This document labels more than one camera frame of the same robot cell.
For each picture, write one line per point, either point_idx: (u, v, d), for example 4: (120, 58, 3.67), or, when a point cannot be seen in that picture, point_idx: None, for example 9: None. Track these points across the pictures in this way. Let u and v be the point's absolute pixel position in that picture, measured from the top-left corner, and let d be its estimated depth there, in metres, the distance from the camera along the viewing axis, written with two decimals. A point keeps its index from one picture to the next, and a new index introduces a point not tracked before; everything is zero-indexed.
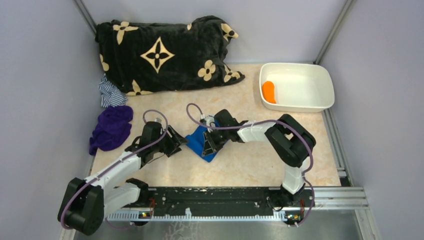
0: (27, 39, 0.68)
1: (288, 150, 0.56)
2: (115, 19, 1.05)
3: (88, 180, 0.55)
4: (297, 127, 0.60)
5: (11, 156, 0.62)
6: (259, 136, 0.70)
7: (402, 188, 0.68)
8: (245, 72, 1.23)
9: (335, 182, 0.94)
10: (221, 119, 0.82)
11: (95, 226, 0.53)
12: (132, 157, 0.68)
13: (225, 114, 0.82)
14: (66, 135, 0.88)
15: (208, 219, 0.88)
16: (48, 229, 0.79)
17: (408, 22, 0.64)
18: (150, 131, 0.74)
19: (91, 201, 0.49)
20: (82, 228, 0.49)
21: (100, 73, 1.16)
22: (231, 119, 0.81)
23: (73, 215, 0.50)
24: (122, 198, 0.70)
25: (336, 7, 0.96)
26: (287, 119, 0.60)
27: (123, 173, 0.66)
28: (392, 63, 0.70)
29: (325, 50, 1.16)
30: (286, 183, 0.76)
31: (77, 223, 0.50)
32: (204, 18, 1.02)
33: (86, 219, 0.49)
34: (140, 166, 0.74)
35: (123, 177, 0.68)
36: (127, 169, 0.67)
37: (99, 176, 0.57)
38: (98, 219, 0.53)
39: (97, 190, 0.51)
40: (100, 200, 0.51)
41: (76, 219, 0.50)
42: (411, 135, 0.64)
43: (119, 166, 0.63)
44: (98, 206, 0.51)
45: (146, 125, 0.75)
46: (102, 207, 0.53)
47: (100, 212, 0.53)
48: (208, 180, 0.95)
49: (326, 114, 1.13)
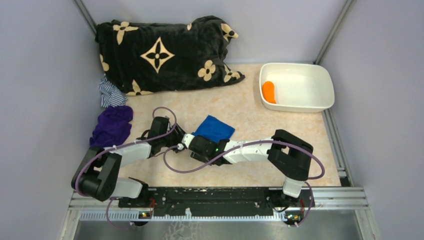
0: (26, 39, 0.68)
1: (296, 169, 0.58)
2: (115, 19, 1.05)
3: (107, 147, 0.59)
4: (294, 141, 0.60)
5: (10, 156, 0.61)
6: (251, 156, 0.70)
7: (402, 188, 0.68)
8: (245, 72, 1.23)
9: (335, 182, 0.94)
10: (196, 147, 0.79)
11: (107, 196, 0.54)
12: (143, 143, 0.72)
13: (199, 141, 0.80)
14: (66, 135, 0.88)
15: (208, 219, 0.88)
16: (48, 229, 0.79)
17: (408, 21, 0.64)
18: (158, 125, 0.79)
19: (110, 164, 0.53)
20: (96, 193, 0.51)
21: (100, 73, 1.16)
22: (207, 143, 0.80)
23: (88, 180, 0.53)
24: (125, 188, 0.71)
25: (336, 7, 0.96)
26: (283, 134, 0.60)
27: (134, 155, 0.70)
28: (393, 63, 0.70)
29: (325, 50, 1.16)
30: (287, 189, 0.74)
31: (91, 188, 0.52)
32: (205, 18, 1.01)
33: (103, 182, 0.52)
34: (148, 156, 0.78)
35: (132, 161, 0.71)
36: (137, 152, 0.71)
37: (117, 147, 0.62)
38: (111, 189, 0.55)
39: (116, 155, 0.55)
40: (116, 168, 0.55)
41: (90, 184, 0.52)
42: (412, 135, 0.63)
43: (132, 146, 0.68)
44: (113, 172, 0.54)
45: (155, 119, 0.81)
46: (117, 176, 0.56)
47: (114, 182, 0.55)
48: (208, 180, 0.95)
49: (326, 114, 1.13)
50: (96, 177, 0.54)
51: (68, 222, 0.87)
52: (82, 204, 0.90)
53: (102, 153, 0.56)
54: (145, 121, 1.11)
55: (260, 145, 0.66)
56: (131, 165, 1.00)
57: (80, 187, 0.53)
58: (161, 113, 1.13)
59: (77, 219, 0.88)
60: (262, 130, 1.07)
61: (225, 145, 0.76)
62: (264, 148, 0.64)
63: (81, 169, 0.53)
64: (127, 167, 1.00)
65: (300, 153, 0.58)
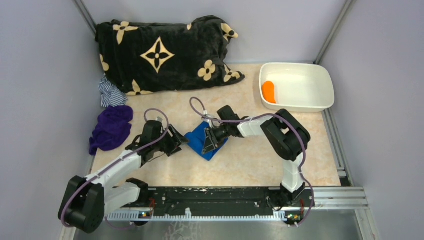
0: (27, 40, 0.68)
1: (281, 143, 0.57)
2: (115, 19, 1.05)
3: (89, 178, 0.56)
4: (292, 122, 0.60)
5: (11, 156, 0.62)
6: (256, 129, 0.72)
7: (402, 188, 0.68)
8: (245, 72, 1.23)
9: (335, 182, 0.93)
10: (222, 114, 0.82)
11: (96, 223, 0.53)
12: (132, 156, 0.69)
13: (226, 110, 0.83)
14: (66, 135, 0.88)
15: (208, 219, 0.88)
16: (48, 229, 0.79)
17: (408, 22, 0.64)
18: (150, 130, 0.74)
19: (93, 197, 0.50)
20: (83, 225, 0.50)
21: (100, 73, 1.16)
22: (233, 115, 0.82)
23: (74, 214, 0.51)
24: (121, 199, 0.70)
25: (336, 7, 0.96)
26: (284, 113, 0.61)
27: (124, 171, 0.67)
28: (393, 63, 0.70)
29: (325, 51, 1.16)
30: (284, 181, 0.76)
31: (78, 221, 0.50)
32: (204, 18, 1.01)
33: (88, 216, 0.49)
34: (140, 165, 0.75)
35: (124, 176, 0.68)
36: (126, 167, 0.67)
37: (99, 174, 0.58)
38: (99, 216, 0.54)
39: (98, 187, 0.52)
40: (101, 198, 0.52)
41: (77, 217, 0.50)
42: (411, 136, 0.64)
43: (120, 164, 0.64)
44: (99, 203, 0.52)
45: (147, 124, 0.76)
46: (103, 203, 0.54)
47: (101, 211, 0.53)
48: (208, 180, 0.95)
49: (326, 114, 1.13)
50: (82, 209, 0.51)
51: None
52: None
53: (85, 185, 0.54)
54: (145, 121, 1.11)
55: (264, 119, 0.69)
56: None
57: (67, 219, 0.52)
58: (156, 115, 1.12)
59: None
60: None
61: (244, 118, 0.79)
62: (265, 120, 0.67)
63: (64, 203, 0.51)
64: None
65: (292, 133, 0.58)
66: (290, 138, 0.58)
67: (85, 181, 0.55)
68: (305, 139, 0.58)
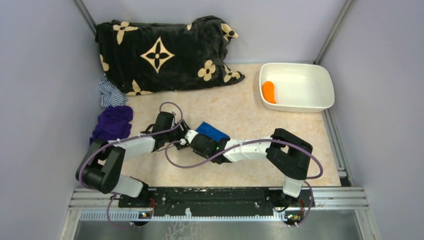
0: (26, 40, 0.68)
1: (295, 168, 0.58)
2: (115, 19, 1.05)
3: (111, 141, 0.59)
4: (294, 140, 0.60)
5: (11, 156, 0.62)
6: (250, 155, 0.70)
7: (402, 188, 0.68)
8: (245, 72, 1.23)
9: (335, 182, 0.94)
10: (197, 145, 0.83)
11: (110, 188, 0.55)
12: (147, 137, 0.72)
13: (200, 139, 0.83)
14: (66, 135, 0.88)
15: (208, 219, 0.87)
16: (48, 229, 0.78)
17: (408, 22, 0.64)
18: (163, 119, 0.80)
19: (114, 158, 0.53)
20: (100, 185, 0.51)
21: (100, 72, 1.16)
22: (207, 142, 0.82)
23: (92, 173, 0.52)
24: (127, 185, 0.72)
25: (336, 7, 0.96)
26: (282, 133, 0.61)
27: (138, 149, 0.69)
28: (393, 63, 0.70)
29: (325, 51, 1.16)
30: (286, 189, 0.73)
31: (95, 180, 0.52)
32: (204, 18, 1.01)
33: (106, 175, 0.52)
34: (151, 151, 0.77)
35: (136, 154, 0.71)
36: (141, 146, 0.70)
37: (120, 141, 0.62)
38: (115, 182, 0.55)
39: (119, 149, 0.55)
40: (120, 161, 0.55)
41: (94, 177, 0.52)
42: (411, 136, 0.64)
43: (137, 139, 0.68)
44: (117, 165, 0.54)
45: (160, 113, 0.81)
46: (120, 169, 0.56)
47: (117, 175, 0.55)
48: (208, 180, 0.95)
49: (326, 114, 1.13)
50: (100, 170, 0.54)
51: (68, 223, 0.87)
52: (82, 204, 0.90)
53: (105, 147, 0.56)
54: (145, 121, 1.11)
55: (259, 144, 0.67)
56: (131, 165, 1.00)
57: (84, 179, 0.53)
58: (168, 108, 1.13)
59: (77, 219, 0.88)
60: (261, 130, 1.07)
61: (226, 144, 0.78)
62: (263, 147, 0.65)
63: (85, 162, 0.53)
64: (127, 167, 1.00)
65: (299, 152, 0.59)
66: (298, 155, 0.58)
67: (106, 143, 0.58)
68: (310, 152, 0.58)
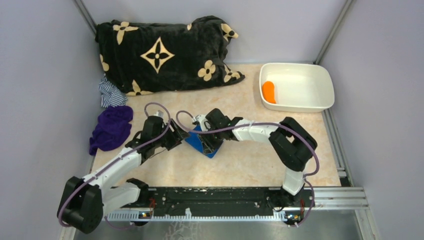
0: (26, 40, 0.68)
1: (292, 155, 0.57)
2: (115, 19, 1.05)
3: (87, 178, 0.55)
4: (300, 130, 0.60)
5: (11, 156, 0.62)
6: (257, 136, 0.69)
7: (401, 188, 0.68)
8: (245, 72, 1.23)
9: (335, 182, 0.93)
10: (211, 118, 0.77)
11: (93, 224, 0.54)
12: (131, 154, 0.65)
13: (215, 113, 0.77)
14: (67, 135, 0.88)
15: (208, 219, 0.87)
16: (47, 229, 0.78)
17: (408, 22, 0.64)
18: (151, 126, 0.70)
19: (88, 201, 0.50)
20: (80, 227, 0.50)
21: (100, 73, 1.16)
22: (222, 117, 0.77)
23: (71, 215, 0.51)
24: (120, 200, 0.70)
25: (336, 8, 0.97)
26: (290, 122, 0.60)
27: (122, 171, 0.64)
28: (392, 63, 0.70)
29: (325, 50, 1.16)
30: (286, 184, 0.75)
31: (75, 223, 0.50)
32: (204, 18, 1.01)
33: (83, 219, 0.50)
34: (141, 163, 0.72)
35: (123, 174, 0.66)
36: (127, 165, 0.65)
37: (97, 174, 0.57)
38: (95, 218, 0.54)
39: (94, 190, 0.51)
40: (97, 200, 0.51)
41: (73, 219, 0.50)
42: (411, 136, 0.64)
43: (118, 164, 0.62)
44: (94, 206, 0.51)
45: (148, 119, 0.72)
46: (99, 206, 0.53)
47: (97, 211, 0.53)
48: (208, 180, 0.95)
49: (326, 114, 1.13)
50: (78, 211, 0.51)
51: None
52: None
53: (80, 187, 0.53)
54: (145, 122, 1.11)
55: (267, 127, 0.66)
56: None
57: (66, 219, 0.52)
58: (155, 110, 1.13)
59: None
60: None
61: (238, 121, 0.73)
62: (269, 131, 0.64)
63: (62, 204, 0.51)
64: None
65: (301, 144, 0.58)
66: (299, 147, 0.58)
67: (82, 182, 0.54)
68: (314, 148, 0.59)
